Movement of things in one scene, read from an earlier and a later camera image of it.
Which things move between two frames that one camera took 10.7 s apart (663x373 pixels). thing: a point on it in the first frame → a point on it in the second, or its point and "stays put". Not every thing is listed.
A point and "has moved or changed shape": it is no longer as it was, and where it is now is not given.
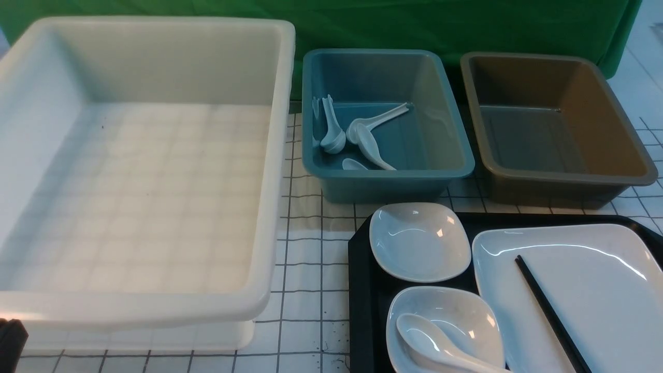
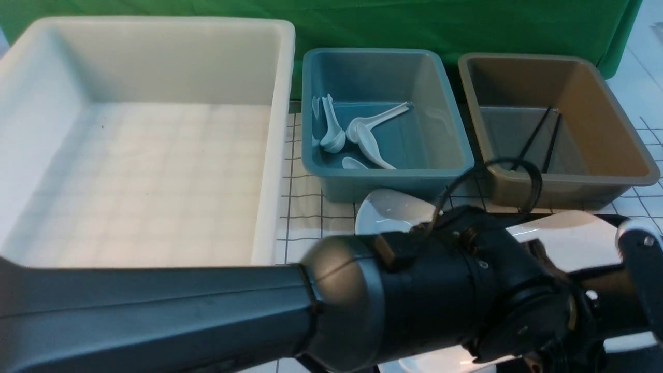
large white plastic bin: [141, 169] stays put
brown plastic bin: [551, 131] stays put
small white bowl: [419, 242] has moved or changed shape
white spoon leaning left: [334, 141] stays put
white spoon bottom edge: [350, 165] stays put
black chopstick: [555, 315] has moved or changed shape
